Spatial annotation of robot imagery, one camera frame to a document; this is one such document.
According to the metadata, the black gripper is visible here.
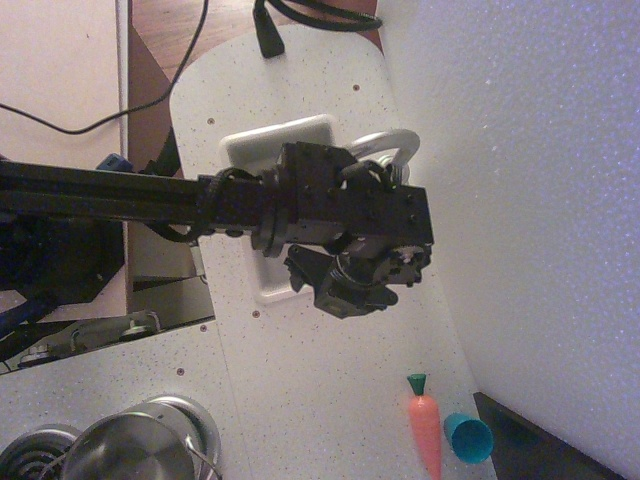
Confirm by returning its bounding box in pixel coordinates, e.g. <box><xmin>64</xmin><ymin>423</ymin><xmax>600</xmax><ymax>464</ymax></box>
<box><xmin>284</xmin><ymin>245</ymin><xmax>432</xmax><ymax>319</ymax></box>

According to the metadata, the silver toy faucet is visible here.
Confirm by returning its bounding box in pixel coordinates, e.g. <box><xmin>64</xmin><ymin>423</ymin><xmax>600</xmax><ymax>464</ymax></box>
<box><xmin>344</xmin><ymin>129</ymin><xmax>421</xmax><ymax>184</ymax></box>

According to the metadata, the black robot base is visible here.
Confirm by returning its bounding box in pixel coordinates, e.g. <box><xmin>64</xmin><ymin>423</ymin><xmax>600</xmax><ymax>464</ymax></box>
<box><xmin>1</xmin><ymin>215</ymin><xmax>125</xmax><ymax>361</ymax></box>

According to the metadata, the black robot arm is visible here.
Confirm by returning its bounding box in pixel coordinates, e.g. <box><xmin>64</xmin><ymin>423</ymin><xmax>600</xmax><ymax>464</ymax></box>
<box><xmin>1</xmin><ymin>142</ymin><xmax>434</xmax><ymax>319</ymax></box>

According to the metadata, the white toy sink basin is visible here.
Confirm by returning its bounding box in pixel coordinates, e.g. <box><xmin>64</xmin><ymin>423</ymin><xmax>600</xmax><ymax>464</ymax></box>
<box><xmin>219</xmin><ymin>114</ymin><xmax>338</xmax><ymax>305</ymax></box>

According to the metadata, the orange toy carrot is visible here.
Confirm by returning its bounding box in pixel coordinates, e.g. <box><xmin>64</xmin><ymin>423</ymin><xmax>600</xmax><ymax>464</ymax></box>
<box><xmin>407</xmin><ymin>373</ymin><xmax>442</xmax><ymax>480</ymax></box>

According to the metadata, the silver stove burner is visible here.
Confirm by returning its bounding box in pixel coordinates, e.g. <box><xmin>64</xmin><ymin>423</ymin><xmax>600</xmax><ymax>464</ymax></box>
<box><xmin>1</xmin><ymin>424</ymin><xmax>81</xmax><ymax>479</ymax></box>
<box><xmin>131</xmin><ymin>394</ymin><xmax>222</xmax><ymax>479</ymax></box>

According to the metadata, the blue clamp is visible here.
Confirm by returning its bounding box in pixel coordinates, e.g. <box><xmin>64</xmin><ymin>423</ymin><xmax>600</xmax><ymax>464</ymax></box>
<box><xmin>96</xmin><ymin>153</ymin><xmax>133</xmax><ymax>173</ymax></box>

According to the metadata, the teal plastic cup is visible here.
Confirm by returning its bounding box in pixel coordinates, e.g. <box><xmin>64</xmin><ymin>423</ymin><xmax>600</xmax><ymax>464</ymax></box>
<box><xmin>443</xmin><ymin>412</ymin><xmax>494</xmax><ymax>464</ymax></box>

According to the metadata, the stainless steel pot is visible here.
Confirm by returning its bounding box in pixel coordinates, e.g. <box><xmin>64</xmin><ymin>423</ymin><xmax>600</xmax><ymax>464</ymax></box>
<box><xmin>61</xmin><ymin>407</ymin><xmax>195</xmax><ymax>479</ymax></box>

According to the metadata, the thick black cable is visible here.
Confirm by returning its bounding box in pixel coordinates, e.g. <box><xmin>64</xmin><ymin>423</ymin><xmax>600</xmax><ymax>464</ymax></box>
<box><xmin>252</xmin><ymin>0</ymin><xmax>385</xmax><ymax>59</ymax></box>

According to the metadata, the thin black cable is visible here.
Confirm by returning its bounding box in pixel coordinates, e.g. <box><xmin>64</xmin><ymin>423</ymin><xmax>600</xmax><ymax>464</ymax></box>
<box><xmin>0</xmin><ymin>0</ymin><xmax>209</xmax><ymax>136</ymax></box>

